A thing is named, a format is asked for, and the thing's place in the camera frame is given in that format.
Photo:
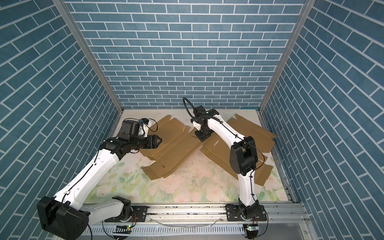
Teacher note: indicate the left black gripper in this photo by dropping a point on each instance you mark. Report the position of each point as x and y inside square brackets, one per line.
[151, 140]

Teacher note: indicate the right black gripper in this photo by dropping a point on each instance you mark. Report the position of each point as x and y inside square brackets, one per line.
[201, 137]

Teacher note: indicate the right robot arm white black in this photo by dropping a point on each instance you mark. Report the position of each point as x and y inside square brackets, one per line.
[243, 152]

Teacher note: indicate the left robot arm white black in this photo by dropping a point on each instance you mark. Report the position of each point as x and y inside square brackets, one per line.
[65, 215]

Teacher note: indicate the left green circuit board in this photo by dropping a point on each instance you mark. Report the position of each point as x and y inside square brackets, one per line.
[123, 230]

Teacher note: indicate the green circuit board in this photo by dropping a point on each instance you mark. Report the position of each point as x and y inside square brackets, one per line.
[123, 230]
[251, 228]

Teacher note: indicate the right green circuit board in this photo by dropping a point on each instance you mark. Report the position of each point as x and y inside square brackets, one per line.
[251, 228]

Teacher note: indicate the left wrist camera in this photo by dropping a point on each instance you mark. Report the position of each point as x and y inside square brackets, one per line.
[145, 122]

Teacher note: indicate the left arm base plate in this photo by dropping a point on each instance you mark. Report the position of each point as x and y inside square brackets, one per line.
[137, 214]

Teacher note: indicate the white slotted cable duct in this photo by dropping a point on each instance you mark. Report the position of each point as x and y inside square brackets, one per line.
[160, 230]

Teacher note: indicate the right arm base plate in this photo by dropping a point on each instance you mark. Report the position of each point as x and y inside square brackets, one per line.
[237, 213]

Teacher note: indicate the left aluminium corner post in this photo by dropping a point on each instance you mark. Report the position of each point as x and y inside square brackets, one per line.
[76, 32]

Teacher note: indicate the aluminium corner post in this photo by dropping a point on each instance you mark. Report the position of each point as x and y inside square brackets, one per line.
[303, 16]
[76, 32]

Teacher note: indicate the aluminium front rail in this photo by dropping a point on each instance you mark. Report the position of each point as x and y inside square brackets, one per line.
[179, 214]

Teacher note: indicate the right aluminium corner post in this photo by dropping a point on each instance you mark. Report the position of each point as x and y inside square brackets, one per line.
[303, 16]

